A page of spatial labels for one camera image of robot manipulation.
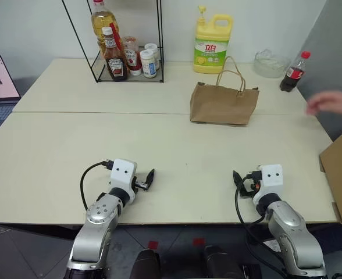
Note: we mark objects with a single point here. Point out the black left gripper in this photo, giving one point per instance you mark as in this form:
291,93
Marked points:
139,184

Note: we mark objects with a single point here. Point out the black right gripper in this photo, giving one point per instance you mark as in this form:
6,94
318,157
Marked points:
248,187

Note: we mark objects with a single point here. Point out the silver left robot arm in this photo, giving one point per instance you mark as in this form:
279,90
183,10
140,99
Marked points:
96,232

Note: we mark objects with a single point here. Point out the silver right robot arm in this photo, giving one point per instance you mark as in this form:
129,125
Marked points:
293,235

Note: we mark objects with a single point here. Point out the person's bare hand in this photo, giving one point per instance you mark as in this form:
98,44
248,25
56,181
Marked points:
334,101

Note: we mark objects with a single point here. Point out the dark rounded shape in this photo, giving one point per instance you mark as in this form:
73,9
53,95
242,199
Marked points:
146,264
220,263

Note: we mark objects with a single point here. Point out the white jar with blue label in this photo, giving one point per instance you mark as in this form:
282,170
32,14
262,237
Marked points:
148,65

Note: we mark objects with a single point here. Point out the clear glass bowl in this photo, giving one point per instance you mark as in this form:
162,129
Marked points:
271,65

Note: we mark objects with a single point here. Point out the cola bottle with red cap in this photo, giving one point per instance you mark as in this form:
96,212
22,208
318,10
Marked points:
293,74

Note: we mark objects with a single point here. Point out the tall glass ketchup bottle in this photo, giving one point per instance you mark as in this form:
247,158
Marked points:
115,62

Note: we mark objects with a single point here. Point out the squeeze ketchup bottle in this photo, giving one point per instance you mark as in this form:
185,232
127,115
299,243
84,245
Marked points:
131,56

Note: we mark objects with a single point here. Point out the white jar with white lid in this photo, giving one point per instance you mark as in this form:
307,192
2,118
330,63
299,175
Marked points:
153,50

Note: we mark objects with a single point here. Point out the yellow dish detergent pump bottle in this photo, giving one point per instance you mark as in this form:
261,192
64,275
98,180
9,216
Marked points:
211,49

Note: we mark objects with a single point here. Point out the large cooking oil bottle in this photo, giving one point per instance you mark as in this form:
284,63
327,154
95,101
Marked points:
101,23

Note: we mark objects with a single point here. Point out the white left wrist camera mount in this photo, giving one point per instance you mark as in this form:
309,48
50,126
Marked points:
124,174

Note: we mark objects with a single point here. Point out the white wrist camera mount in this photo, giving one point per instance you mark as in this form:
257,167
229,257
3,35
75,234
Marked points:
271,180
124,174

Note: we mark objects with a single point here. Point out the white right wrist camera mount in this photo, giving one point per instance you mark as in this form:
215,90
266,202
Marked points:
271,180

